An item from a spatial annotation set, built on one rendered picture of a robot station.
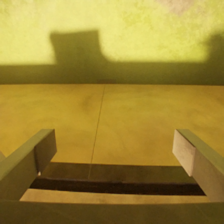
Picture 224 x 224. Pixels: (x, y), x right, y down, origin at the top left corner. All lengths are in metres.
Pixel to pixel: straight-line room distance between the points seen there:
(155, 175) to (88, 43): 0.85
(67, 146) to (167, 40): 0.84
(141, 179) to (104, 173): 0.13
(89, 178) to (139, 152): 0.22
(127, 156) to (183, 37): 0.80
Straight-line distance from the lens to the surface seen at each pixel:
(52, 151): 0.17
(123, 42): 1.07
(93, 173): 0.61
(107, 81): 1.17
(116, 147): 0.67
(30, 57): 1.26
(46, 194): 0.61
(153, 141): 0.70
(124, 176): 0.60
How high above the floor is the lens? 1.04
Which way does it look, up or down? 51 degrees down
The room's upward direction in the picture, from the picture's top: 175 degrees counter-clockwise
